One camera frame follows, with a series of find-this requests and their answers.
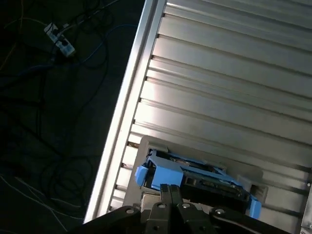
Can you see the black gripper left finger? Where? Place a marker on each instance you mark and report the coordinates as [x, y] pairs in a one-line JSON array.
[[157, 219]]

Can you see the hard disk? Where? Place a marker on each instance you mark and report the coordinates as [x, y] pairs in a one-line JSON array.
[[168, 173]]

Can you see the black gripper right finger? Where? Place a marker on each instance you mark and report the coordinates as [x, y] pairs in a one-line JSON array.
[[189, 218]]

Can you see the white power strip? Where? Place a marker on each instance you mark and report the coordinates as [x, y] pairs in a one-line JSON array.
[[61, 41]]

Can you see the grey parts rack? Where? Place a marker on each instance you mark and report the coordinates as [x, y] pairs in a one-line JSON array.
[[156, 143]]

